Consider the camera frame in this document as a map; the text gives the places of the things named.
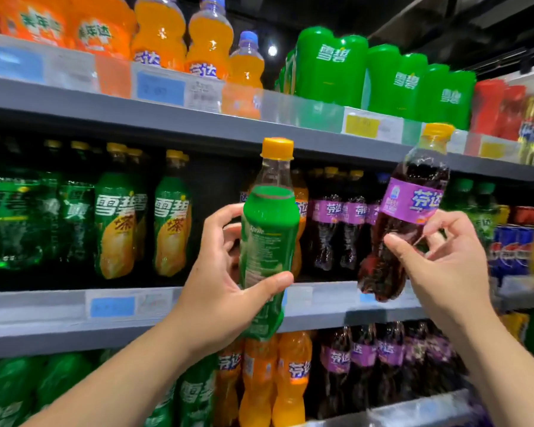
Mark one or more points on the person's right hand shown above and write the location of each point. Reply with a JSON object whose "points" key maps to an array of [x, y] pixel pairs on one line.
{"points": [[454, 275]]}

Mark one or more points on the person's left hand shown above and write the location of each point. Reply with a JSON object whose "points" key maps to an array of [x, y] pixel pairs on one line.
{"points": [[218, 302]]}

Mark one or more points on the row of green-capped lime bottles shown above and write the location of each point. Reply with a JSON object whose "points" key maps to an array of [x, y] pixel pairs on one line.
{"points": [[472, 200]]}

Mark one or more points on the green soda bottle yellow cap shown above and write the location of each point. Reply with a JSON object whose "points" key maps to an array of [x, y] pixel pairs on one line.
{"points": [[269, 235]]}

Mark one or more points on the purple label bottle yellow cap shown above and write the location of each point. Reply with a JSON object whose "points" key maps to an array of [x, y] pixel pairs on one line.
{"points": [[327, 218], [409, 204], [354, 218]]}

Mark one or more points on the yellow cap Sprite tea bottles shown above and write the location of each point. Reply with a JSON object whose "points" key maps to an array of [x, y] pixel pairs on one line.
{"points": [[173, 222]]}

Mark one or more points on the purple label bottle blue cap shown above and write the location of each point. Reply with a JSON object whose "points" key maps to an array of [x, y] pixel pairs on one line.
{"points": [[375, 200]]}

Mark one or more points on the row of purple label bottles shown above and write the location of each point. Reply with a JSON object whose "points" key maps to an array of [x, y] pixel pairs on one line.
{"points": [[365, 360]]}

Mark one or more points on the orange soda bottle dark cap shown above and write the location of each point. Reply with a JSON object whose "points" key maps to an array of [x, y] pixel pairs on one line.
{"points": [[300, 209]]}

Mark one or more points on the small red cola multipack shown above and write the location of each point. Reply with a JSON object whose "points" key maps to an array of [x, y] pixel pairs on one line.
{"points": [[498, 106]]}

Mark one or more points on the grey store shelving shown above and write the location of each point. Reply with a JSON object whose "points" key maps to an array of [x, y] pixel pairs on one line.
{"points": [[249, 129]]}

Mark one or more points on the row of green soda bottles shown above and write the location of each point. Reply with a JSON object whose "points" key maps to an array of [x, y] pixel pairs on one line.
{"points": [[36, 391]]}

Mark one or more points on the row of dark green bottles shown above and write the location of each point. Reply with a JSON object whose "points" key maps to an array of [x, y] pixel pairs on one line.
{"points": [[18, 213]]}

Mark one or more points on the small orange bottle blue cap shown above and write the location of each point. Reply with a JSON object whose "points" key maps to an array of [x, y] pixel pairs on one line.
{"points": [[246, 71]]}

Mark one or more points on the orange soda bottle blue cap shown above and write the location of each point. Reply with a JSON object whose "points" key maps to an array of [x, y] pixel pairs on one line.
{"points": [[209, 44], [158, 35]]}

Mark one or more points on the person's right forearm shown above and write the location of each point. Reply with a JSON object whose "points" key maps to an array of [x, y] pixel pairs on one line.
{"points": [[507, 369]]}

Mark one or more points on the row of shelf price tags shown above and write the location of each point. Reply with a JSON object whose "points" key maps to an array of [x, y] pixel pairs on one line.
{"points": [[116, 307], [160, 89]]}

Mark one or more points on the row of blue red cans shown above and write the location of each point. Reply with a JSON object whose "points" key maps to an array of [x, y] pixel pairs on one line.
{"points": [[521, 244]]}

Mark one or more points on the ceiling light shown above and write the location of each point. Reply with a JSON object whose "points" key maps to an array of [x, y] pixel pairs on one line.
{"points": [[272, 50]]}

